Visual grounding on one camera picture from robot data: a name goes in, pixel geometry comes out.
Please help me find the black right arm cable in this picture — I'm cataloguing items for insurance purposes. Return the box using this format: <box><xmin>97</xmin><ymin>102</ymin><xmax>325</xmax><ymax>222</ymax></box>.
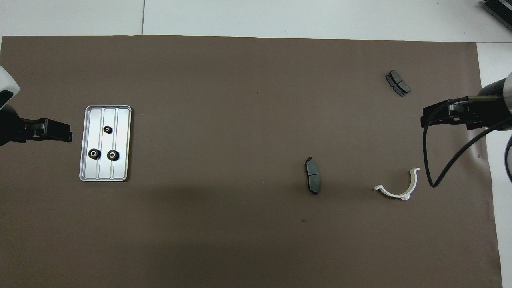
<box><xmin>422</xmin><ymin>94</ymin><xmax>512</xmax><ymax>188</ymax></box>

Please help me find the brown table mat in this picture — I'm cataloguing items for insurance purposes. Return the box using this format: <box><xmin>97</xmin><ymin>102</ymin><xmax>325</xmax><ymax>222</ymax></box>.
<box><xmin>0</xmin><ymin>35</ymin><xmax>504</xmax><ymax>288</ymax></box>

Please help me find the silver metal tray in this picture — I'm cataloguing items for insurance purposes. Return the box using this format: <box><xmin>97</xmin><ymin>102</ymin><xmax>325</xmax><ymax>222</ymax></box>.
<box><xmin>79</xmin><ymin>105</ymin><xmax>132</xmax><ymax>182</ymax></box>

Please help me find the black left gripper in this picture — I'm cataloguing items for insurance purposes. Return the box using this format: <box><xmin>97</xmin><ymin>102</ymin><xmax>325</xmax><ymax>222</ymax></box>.
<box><xmin>0</xmin><ymin>105</ymin><xmax>73</xmax><ymax>146</ymax></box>

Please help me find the white curved plastic bracket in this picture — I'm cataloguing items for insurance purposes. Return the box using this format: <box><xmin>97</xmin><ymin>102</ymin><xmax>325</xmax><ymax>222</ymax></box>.
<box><xmin>373</xmin><ymin>167</ymin><xmax>420</xmax><ymax>200</ymax></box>

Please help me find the short dark grey brake pad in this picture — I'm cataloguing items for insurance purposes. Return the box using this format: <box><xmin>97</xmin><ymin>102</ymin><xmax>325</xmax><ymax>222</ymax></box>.
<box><xmin>385</xmin><ymin>70</ymin><xmax>412</xmax><ymax>98</ymax></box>

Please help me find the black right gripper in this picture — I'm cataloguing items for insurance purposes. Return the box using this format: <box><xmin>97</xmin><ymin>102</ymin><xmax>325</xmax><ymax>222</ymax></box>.
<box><xmin>421</xmin><ymin>78</ymin><xmax>508</xmax><ymax>130</ymax></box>

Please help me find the long dark grey brake pad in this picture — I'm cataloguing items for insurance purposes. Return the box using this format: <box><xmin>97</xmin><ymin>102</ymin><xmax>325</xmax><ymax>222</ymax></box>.
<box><xmin>305</xmin><ymin>157</ymin><xmax>322</xmax><ymax>196</ymax></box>

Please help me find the black ribbed device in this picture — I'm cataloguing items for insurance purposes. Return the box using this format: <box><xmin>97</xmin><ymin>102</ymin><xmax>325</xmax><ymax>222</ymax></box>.
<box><xmin>482</xmin><ymin>0</ymin><xmax>512</xmax><ymax>25</ymax></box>

